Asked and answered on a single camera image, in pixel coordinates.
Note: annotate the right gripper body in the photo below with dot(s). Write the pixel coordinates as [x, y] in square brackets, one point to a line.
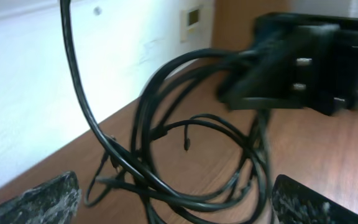
[322, 52]

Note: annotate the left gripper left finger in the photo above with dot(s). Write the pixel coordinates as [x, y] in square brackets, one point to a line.
[54, 201]

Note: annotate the wall thermostat panel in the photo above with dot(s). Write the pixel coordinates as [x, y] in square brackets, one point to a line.
[189, 22]

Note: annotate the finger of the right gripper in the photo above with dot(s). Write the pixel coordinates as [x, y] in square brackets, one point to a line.
[269, 82]

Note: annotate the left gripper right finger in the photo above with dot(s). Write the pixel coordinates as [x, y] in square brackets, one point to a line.
[294, 202]

